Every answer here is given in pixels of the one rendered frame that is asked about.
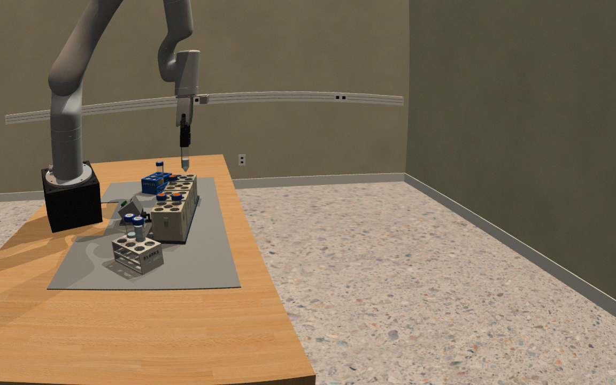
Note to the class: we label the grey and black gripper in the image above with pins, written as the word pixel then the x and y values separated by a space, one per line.
pixel 184 114

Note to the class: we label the blue tube rack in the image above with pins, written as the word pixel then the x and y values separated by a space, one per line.
pixel 150 186

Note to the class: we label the beige tube rack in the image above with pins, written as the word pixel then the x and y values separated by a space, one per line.
pixel 140 261

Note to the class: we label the beige bucket adapter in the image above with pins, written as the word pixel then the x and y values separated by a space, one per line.
pixel 183 186
pixel 169 224
pixel 185 198
pixel 189 178

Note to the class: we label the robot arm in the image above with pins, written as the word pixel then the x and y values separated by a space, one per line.
pixel 66 78

